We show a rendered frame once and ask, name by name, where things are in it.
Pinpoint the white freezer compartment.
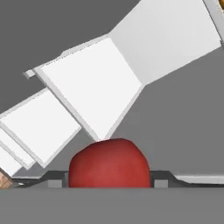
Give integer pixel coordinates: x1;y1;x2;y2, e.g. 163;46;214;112
23;0;224;143

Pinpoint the red bell pepper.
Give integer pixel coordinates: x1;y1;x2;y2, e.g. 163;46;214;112
67;137;152;189

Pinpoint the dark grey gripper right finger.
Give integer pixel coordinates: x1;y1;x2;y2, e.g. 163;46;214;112
150;170;194;189

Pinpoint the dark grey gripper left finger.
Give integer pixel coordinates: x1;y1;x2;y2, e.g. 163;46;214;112
12;170;70;189

